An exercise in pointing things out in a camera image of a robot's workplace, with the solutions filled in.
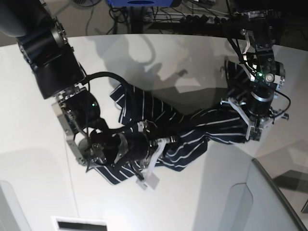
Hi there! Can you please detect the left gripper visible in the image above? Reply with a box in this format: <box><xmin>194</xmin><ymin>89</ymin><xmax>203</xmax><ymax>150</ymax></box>
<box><xmin>220</xmin><ymin>90</ymin><xmax>289</xmax><ymax>130</ymax></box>

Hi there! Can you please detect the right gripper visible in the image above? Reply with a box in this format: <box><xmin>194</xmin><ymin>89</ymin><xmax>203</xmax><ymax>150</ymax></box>
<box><xmin>115</xmin><ymin>132</ymin><xmax>178</xmax><ymax>171</ymax></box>

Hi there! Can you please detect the navy white striped t-shirt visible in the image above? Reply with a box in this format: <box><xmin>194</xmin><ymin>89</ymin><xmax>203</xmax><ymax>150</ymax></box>
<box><xmin>93</xmin><ymin>60</ymin><xmax>251</xmax><ymax>186</ymax></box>

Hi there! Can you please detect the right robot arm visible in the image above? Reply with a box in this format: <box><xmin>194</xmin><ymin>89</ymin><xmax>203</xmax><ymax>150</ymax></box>
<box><xmin>0</xmin><ymin>0</ymin><xmax>178</xmax><ymax>169</ymax></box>

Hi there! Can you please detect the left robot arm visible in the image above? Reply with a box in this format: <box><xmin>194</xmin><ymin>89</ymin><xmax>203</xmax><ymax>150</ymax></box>
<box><xmin>223</xmin><ymin>0</ymin><xmax>288</xmax><ymax>131</ymax></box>

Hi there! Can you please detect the power strip with red light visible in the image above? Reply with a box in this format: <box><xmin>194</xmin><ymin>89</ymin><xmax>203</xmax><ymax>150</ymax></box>
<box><xmin>180</xmin><ymin>14</ymin><xmax>229</xmax><ymax>25</ymax></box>

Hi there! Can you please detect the blue plastic bin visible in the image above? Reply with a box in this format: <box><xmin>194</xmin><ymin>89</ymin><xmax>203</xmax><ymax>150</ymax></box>
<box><xmin>107</xmin><ymin>0</ymin><xmax>173</xmax><ymax>7</ymax></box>

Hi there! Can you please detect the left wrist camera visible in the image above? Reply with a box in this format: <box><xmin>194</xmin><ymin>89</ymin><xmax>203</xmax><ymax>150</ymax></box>
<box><xmin>248</xmin><ymin>127</ymin><xmax>262</xmax><ymax>141</ymax></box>

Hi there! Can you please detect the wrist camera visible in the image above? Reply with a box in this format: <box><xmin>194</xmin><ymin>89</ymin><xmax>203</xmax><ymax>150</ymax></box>
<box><xmin>136</xmin><ymin>174</ymin><xmax>160</xmax><ymax>191</ymax></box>
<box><xmin>248</xmin><ymin>127</ymin><xmax>262</xmax><ymax>141</ymax></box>

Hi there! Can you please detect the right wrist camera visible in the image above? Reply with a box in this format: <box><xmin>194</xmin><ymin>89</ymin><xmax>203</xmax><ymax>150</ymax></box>
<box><xmin>136</xmin><ymin>174</ymin><xmax>160</xmax><ymax>191</ymax></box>

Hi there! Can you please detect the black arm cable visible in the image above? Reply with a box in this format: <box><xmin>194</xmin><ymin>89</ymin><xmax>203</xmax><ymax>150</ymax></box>
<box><xmin>83</xmin><ymin>71</ymin><xmax>130</xmax><ymax>97</ymax></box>

